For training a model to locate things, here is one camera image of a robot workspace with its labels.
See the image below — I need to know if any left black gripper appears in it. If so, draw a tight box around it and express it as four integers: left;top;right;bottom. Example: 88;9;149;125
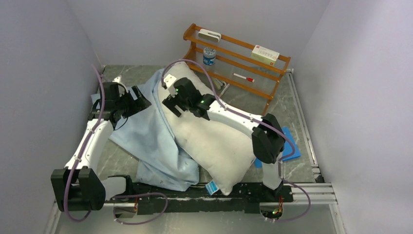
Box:
115;86;151;119

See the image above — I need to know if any light blue pillowcase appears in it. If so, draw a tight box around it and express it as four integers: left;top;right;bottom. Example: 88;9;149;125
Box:
97;69;199;191

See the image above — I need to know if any white pillow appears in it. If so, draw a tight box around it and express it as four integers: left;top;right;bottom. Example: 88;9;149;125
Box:
160;61;259;196

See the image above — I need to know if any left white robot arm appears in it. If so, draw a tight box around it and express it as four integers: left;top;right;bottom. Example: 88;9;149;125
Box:
51;82;151;212

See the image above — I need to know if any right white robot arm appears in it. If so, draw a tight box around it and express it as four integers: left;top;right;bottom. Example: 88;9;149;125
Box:
163;75;286;202

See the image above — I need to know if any beige stapler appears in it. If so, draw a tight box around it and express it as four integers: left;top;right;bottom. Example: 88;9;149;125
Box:
213;78;225;90

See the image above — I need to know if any pink white marker pen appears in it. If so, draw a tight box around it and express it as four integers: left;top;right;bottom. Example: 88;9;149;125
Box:
219;84;230;97

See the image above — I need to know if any blue white round jar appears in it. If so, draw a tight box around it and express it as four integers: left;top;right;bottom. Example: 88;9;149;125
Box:
203;47;216;66

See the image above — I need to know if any white eraser box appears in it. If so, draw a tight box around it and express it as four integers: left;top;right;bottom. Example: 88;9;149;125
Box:
198;28;222;43

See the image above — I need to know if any red white marker pen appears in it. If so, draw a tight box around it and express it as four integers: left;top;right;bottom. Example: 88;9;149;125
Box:
233;73;255;83

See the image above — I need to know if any orange wooden shelf rack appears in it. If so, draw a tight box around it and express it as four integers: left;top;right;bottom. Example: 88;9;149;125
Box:
183;23;291;113

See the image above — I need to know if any white red carton box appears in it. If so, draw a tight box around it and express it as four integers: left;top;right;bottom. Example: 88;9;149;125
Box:
250;45;280;66

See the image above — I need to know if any blue foam pad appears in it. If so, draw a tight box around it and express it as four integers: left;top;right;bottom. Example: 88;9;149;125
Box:
254;127;301;169

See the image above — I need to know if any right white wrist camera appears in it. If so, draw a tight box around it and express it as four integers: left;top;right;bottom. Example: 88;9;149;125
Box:
163;74;178;98

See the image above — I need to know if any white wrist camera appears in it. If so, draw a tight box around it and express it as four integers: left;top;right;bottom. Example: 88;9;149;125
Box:
113;76;122;83
163;74;178;98

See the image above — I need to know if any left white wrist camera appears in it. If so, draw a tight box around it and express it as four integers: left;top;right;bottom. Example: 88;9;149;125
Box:
113;76;122;83

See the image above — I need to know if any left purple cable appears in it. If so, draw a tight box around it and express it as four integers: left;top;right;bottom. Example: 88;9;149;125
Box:
63;63;107;223

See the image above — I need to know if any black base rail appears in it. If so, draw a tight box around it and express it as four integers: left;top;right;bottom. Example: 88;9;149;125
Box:
105;182;294;215

